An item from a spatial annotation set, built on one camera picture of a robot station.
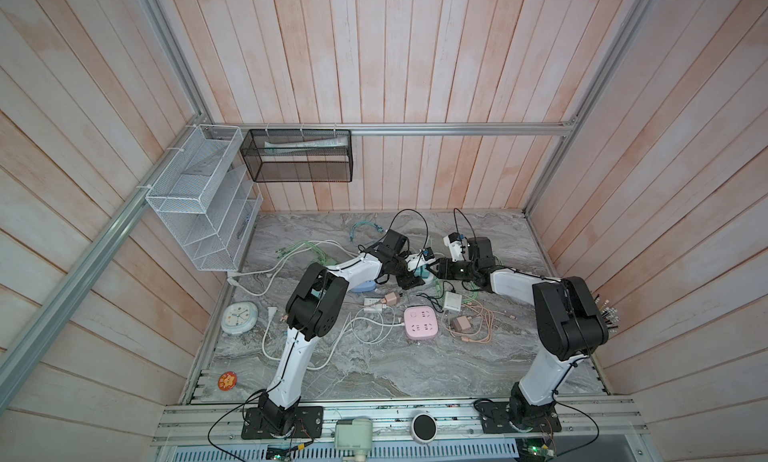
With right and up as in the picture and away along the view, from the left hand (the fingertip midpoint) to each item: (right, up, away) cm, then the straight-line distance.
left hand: (418, 275), depth 98 cm
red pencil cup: (+47, -7, -22) cm, 52 cm away
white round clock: (-56, -12, -9) cm, 58 cm away
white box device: (-19, -34, -30) cm, 49 cm away
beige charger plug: (+12, -14, -10) cm, 20 cm away
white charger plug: (-15, -9, -5) cm, 18 cm away
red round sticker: (-55, -27, -18) cm, 64 cm away
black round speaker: (-3, -32, -29) cm, 44 cm away
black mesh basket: (-42, +42, +7) cm, 60 cm away
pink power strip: (-1, -13, -10) cm, 16 cm away
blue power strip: (-17, -3, -2) cm, 18 cm away
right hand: (+4, +3, -1) cm, 6 cm away
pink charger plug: (-10, -7, -5) cm, 13 cm away
